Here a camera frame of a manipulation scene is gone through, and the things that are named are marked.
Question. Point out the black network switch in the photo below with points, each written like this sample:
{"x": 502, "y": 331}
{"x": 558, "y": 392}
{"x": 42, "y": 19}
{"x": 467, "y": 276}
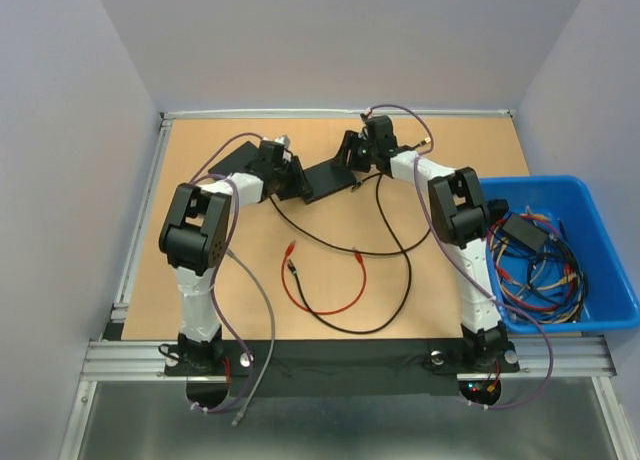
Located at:
{"x": 325, "y": 179}
{"x": 235, "y": 161}

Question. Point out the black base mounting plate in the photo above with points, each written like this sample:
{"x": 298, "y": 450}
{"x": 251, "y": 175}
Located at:
{"x": 318, "y": 368}

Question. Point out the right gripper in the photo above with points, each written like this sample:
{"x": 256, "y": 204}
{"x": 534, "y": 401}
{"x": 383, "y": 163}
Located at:
{"x": 349, "y": 141}

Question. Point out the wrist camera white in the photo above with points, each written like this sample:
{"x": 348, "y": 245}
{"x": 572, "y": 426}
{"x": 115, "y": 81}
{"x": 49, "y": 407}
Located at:
{"x": 366, "y": 114}
{"x": 284, "y": 141}

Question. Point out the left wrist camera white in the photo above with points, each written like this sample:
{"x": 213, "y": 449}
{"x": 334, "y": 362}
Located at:
{"x": 284, "y": 141}

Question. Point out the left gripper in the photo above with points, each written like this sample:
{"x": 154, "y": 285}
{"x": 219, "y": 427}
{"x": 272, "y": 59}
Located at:
{"x": 298, "y": 187}

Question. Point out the black ethernet cable short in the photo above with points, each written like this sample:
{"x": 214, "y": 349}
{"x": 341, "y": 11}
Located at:
{"x": 357, "y": 276}

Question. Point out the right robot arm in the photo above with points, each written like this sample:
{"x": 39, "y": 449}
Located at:
{"x": 458, "y": 216}

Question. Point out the black power adapter in bin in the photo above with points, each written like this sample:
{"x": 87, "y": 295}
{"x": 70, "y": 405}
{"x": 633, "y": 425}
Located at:
{"x": 521, "y": 231}

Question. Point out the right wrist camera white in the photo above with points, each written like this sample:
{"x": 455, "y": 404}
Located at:
{"x": 366, "y": 114}

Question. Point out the aluminium front rail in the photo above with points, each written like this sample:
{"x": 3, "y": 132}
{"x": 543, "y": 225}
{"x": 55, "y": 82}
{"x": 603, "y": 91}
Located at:
{"x": 574, "y": 357}

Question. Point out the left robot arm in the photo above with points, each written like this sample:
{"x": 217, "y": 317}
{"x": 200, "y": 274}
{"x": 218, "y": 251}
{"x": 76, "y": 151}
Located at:
{"x": 198, "y": 228}

